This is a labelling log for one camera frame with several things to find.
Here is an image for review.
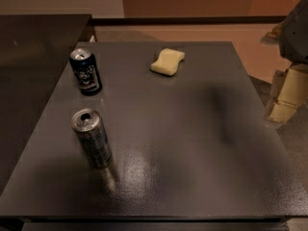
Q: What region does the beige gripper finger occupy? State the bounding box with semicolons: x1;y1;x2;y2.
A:
264;63;308;128
261;22;284;44

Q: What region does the silver redbull can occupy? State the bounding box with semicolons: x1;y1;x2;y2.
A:
71;108;112;168

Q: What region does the dark blue soda can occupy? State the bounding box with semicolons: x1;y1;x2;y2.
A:
69;48;102;95

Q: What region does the yellow sponge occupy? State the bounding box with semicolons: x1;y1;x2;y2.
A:
150;48;185;76

